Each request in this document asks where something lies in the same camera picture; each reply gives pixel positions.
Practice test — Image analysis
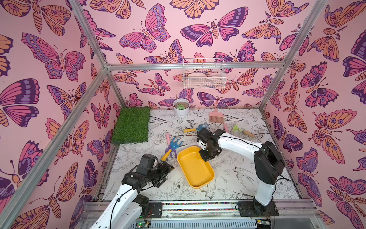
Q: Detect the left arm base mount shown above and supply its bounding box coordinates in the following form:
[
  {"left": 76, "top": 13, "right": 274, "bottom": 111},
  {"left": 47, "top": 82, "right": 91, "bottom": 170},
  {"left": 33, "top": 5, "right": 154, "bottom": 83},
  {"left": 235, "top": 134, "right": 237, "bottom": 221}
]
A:
[{"left": 139, "top": 202, "right": 163, "bottom": 219}]

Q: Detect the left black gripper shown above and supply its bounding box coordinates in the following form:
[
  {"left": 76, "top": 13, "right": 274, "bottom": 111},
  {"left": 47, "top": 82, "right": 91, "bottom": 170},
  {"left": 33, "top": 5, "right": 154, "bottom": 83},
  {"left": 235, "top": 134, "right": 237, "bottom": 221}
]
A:
[{"left": 146, "top": 160, "right": 174, "bottom": 186}]

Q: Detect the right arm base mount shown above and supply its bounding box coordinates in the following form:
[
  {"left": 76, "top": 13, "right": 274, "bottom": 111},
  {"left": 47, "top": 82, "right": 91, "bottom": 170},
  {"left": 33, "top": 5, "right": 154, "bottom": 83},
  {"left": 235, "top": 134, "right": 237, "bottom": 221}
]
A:
[{"left": 235, "top": 201, "right": 279, "bottom": 218}]

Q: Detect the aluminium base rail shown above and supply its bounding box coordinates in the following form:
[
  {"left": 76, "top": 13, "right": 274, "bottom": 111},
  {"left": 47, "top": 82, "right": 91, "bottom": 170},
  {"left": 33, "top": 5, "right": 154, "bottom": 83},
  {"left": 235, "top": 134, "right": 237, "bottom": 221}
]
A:
[{"left": 77, "top": 199, "right": 326, "bottom": 229}]

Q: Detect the green hoe wooden handle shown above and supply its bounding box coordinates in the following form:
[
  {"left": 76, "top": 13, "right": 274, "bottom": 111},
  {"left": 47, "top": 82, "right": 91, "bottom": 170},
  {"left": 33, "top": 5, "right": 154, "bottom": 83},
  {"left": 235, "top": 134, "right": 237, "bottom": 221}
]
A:
[{"left": 232, "top": 124, "right": 255, "bottom": 138}]

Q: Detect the white pot with succulent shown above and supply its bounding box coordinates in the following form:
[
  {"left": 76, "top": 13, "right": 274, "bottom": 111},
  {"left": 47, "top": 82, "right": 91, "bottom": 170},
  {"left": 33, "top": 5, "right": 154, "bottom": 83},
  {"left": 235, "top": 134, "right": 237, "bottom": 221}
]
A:
[{"left": 173, "top": 99, "right": 190, "bottom": 118}]

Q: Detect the white wire wall basket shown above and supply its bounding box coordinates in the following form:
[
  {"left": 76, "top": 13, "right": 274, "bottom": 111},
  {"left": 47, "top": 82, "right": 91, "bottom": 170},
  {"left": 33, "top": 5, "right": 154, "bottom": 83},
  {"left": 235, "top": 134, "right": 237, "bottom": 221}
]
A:
[{"left": 182, "top": 62, "right": 227, "bottom": 90}]

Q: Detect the pink hand brush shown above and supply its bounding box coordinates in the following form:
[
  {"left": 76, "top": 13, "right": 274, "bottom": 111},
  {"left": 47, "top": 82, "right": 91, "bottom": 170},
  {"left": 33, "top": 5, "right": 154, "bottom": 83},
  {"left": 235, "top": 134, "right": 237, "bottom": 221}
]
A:
[{"left": 208, "top": 106, "right": 225, "bottom": 124}]

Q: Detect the blue fork yellow handle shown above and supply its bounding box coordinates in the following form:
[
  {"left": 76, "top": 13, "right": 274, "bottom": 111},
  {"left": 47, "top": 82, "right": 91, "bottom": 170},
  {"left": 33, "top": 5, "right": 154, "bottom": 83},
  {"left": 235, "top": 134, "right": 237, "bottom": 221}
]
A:
[{"left": 183, "top": 124, "right": 209, "bottom": 133}]

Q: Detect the green artificial grass mat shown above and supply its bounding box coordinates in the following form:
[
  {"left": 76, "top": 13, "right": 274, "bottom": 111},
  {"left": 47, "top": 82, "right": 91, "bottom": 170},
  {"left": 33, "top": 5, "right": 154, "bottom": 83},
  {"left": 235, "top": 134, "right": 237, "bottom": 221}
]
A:
[{"left": 112, "top": 107, "right": 151, "bottom": 145}]

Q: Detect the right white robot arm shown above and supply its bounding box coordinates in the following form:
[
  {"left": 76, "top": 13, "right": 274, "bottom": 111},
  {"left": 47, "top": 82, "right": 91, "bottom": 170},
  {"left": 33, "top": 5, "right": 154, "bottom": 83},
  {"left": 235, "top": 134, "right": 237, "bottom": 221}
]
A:
[{"left": 197, "top": 128, "right": 285, "bottom": 207}]

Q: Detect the yellow plastic storage tray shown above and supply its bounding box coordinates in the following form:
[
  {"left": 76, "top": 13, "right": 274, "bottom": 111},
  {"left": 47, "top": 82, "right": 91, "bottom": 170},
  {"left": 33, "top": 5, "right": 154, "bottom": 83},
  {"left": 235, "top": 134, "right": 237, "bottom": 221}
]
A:
[{"left": 177, "top": 146, "right": 215, "bottom": 189}]

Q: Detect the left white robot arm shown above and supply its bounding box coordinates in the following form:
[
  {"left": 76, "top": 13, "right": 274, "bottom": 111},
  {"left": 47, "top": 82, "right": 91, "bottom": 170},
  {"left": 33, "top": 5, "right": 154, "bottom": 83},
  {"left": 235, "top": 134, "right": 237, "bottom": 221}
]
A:
[{"left": 91, "top": 154, "right": 174, "bottom": 229}]

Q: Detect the blue rake yellow handle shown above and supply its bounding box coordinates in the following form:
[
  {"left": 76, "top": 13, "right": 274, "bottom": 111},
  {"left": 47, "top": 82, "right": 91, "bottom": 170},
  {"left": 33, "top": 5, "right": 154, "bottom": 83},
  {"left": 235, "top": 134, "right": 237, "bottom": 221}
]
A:
[{"left": 161, "top": 137, "right": 183, "bottom": 162}]

